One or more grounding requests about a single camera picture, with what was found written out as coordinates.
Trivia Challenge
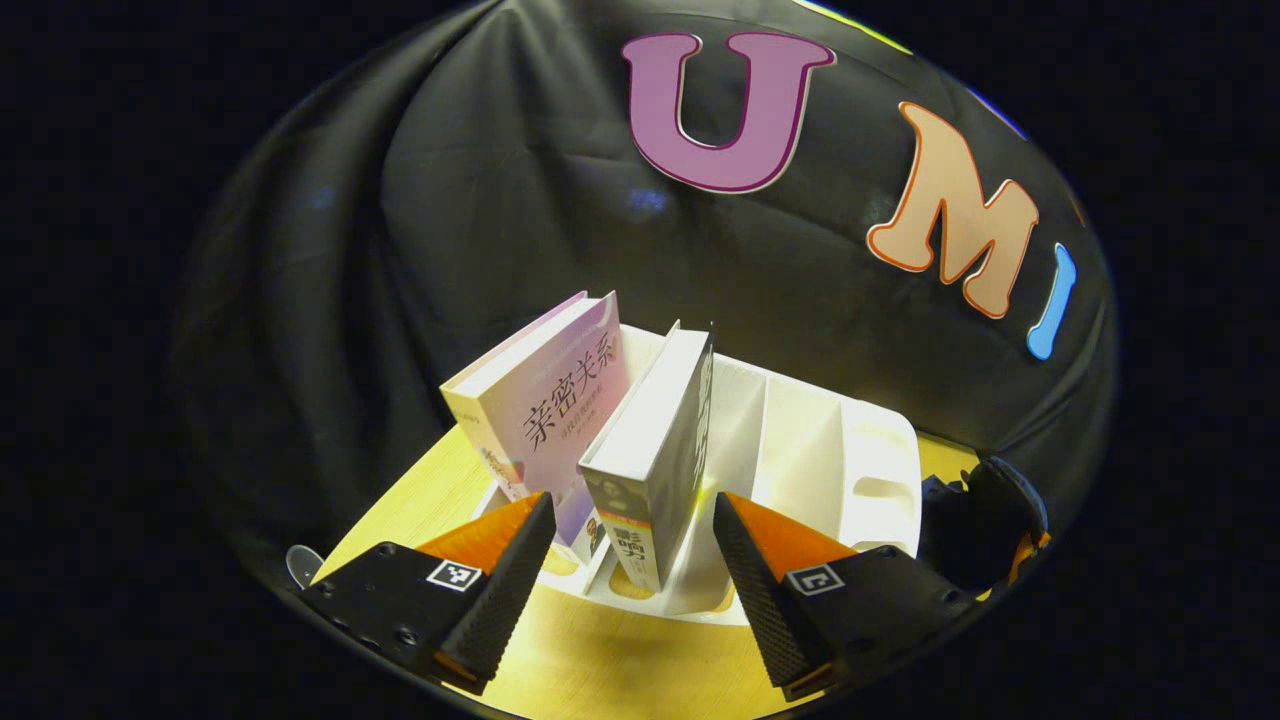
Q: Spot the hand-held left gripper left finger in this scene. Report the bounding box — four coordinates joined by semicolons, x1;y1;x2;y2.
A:
298;491;557;696

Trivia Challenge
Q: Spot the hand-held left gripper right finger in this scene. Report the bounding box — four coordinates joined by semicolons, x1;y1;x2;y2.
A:
712;491;981;701

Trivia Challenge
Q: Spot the dark book with face cover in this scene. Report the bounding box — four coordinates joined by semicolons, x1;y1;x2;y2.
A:
578;320;716;593

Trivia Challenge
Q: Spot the black backdrop cloth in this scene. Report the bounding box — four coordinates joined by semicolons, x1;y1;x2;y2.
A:
175;0;1119;591

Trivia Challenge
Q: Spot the white plastic bookshelf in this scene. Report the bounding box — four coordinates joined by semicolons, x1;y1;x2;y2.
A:
470;322;923;626

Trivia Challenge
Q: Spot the pink purple book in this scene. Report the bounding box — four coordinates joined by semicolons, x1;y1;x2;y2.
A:
440;290;631;566

